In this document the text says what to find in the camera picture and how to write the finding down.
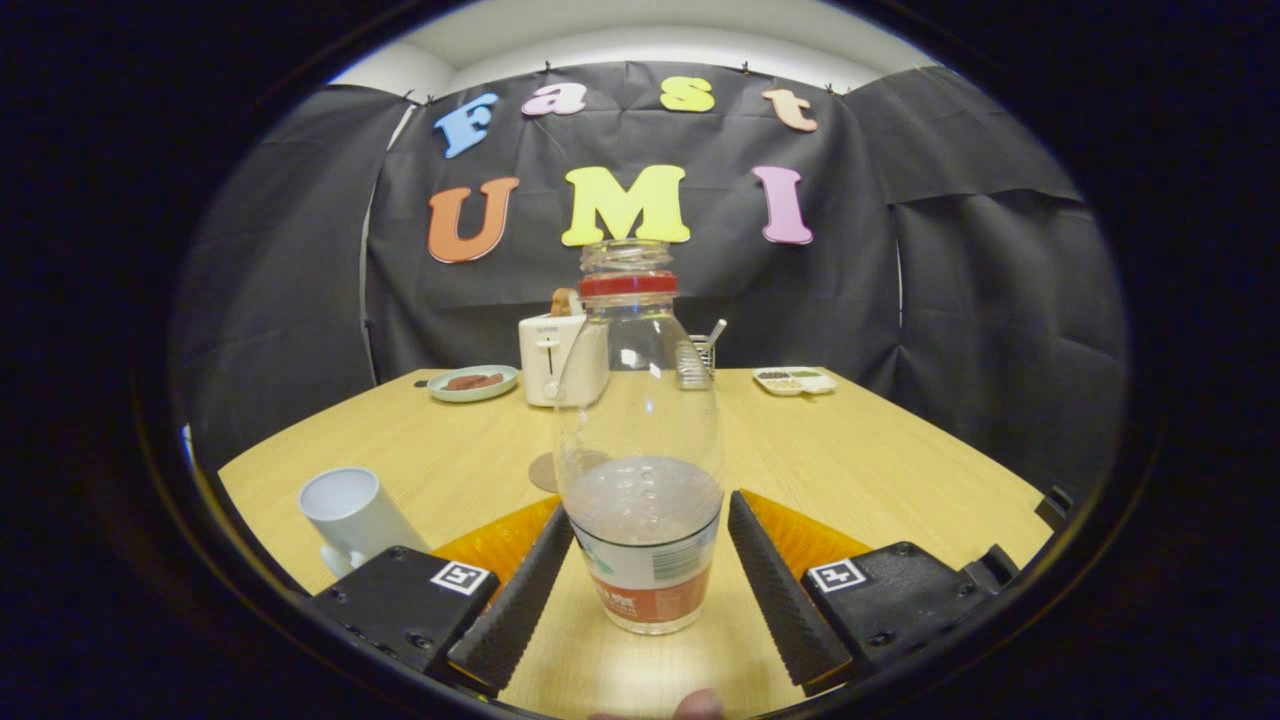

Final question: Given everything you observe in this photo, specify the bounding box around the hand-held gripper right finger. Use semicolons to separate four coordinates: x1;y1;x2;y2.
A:
727;490;1021;697

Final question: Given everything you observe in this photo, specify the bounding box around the white toaster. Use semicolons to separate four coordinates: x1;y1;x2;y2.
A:
518;312;609;408

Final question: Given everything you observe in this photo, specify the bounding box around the wooden table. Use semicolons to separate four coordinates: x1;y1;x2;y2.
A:
218;368;1053;719

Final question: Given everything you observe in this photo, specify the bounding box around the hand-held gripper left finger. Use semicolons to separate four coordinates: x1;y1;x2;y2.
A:
310;495;576;697

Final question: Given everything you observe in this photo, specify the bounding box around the clear plastic juice bottle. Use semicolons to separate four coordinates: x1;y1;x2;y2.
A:
552;240;724;636

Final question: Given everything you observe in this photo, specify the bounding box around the white cup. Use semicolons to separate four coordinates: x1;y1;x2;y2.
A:
298;467;431;579

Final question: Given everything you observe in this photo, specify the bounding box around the pale green plate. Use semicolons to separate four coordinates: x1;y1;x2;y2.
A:
428;365;519;403

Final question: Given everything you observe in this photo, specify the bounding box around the white divided condiment dish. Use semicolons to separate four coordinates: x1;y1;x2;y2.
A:
753;367;838;397

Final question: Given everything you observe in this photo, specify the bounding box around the round brown coaster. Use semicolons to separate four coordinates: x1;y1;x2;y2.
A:
528;449;611;495

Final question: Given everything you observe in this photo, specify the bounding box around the metal wire cutlery rack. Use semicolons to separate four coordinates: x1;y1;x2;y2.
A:
678;320;728;389

